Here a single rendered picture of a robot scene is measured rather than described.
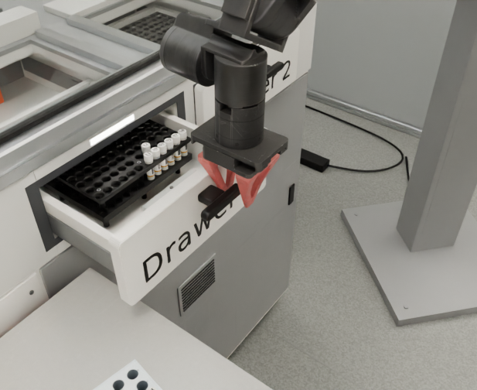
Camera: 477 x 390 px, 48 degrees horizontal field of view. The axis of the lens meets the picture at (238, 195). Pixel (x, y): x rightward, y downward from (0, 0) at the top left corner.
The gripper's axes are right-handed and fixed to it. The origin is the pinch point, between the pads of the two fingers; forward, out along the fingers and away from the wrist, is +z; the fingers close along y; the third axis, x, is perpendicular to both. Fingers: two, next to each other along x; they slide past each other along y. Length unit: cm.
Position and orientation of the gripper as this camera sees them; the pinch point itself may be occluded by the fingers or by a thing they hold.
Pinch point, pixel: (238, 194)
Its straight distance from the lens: 69.5
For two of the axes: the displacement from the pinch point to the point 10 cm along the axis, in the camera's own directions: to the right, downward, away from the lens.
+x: -5.9, 5.1, -6.2
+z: -0.1, 7.6, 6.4
